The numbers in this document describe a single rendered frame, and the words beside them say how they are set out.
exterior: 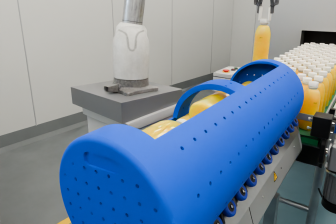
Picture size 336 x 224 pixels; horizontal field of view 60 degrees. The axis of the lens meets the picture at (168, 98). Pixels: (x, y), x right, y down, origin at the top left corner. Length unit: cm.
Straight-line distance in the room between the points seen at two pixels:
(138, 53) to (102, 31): 264
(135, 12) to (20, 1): 207
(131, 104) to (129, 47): 24
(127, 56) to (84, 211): 75
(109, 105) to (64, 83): 248
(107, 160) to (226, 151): 23
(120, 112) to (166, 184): 70
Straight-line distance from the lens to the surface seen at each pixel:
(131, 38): 123
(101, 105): 122
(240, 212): 83
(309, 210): 197
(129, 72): 123
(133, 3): 144
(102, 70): 389
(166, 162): 47
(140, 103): 118
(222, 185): 57
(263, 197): 99
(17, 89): 341
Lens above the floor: 144
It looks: 18 degrees down
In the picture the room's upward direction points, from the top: straight up
